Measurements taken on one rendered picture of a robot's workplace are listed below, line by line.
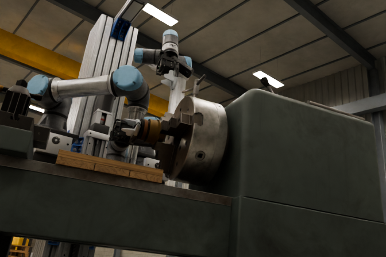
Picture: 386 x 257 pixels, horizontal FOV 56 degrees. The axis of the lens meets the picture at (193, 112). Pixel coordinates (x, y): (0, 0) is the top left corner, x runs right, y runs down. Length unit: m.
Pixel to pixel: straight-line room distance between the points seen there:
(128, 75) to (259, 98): 0.60
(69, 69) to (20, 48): 1.58
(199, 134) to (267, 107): 0.26
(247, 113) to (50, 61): 11.43
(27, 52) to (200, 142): 11.32
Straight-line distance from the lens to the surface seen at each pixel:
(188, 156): 1.20
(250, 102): 1.25
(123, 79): 1.59
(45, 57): 12.47
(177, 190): 1.11
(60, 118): 1.85
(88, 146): 1.95
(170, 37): 1.72
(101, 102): 2.05
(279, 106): 1.32
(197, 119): 1.22
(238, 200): 1.15
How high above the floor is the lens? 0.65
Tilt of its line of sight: 23 degrees up
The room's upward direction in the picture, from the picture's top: 6 degrees clockwise
